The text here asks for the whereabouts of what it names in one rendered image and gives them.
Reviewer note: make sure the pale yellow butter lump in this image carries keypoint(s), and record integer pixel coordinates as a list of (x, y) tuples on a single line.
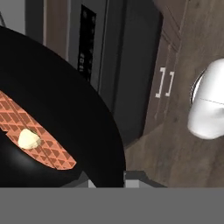
[(28, 139)]

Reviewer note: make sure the brown waffle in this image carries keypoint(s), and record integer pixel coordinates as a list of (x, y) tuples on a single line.
[(17, 116)]

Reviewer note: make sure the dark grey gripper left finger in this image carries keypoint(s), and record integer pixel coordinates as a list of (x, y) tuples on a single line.
[(85, 180)]

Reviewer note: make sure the black bowl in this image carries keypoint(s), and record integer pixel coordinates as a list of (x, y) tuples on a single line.
[(58, 96)]

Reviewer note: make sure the brown wooden cupboard panel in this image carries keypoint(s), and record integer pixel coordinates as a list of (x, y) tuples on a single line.
[(55, 23)]

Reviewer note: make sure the brown wooden cupboard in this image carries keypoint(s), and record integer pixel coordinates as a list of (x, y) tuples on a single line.
[(172, 35)]

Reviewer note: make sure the white rounded object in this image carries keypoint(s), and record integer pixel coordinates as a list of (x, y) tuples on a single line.
[(208, 102)]

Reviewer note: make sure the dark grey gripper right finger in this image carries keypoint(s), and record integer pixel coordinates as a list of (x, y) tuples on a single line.
[(134, 178)]

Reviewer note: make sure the dark grey appliance with panel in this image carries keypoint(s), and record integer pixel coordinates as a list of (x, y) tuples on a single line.
[(131, 58)]

